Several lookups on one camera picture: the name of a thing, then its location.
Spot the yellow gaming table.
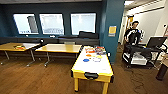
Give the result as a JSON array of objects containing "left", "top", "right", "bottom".
[{"left": 70, "top": 45, "right": 115, "bottom": 94}]

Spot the red yellow game box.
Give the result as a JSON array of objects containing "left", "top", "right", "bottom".
[{"left": 84, "top": 46, "right": 96, "bottom": 54}]

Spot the orange round plate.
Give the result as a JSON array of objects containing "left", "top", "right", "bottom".
[{"left": 86, "top": 53, "right": 94, "bottom": 58}]

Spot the dark bench sofa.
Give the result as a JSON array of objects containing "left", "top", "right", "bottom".
[{"left": 0, "top": 30, "right": 101, "bottom": 47}]

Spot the bright rounded window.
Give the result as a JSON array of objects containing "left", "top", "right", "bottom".
[
  {"left": 70, "top": 12, "right": 97, "bottom": 36},
  {"left": 39, "top": 13, "right": 66, "bottom": 36},
  {"left": 13, "top": 13, "right": 40, "bottom": 36}
]

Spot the long light wooden table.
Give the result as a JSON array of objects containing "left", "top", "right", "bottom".
[
  {"left": 0, "top": 42, "right": 41, "bottom": 67},
  {"left": 34, "top": 43, "right": 83, "bottom": 68}
]

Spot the person in black shirt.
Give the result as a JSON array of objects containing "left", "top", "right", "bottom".
[{"left": 123, "top": 20, "right": 143, "bottom": 46}]

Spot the brown wooden door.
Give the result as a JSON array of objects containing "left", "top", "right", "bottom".
[{"left": 125, "top": 14, "right": 134, "bottom": 31}]

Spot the white equipment box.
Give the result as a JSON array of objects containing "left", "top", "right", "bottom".
[{"left": 128, "top": 53, "right": 148, "bottom": 66}]

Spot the black wheeled cart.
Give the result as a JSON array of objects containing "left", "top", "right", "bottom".
[{"left": 121, "top": 36, "right": 168, "bottom": 69}]

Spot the small colourful box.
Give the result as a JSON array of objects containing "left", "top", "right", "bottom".
[{"left": 13, "top": 45, "right": 26, "bottom": 51}]

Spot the black monitor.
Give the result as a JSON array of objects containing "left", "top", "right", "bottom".
[{"left": 146, "top": 36, "right": 168, "bottom": 49}]

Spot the yellow framed wall notice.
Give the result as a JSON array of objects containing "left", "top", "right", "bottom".
[{"left": 108, "top": 25, "right": 118, "bottom": 37}]

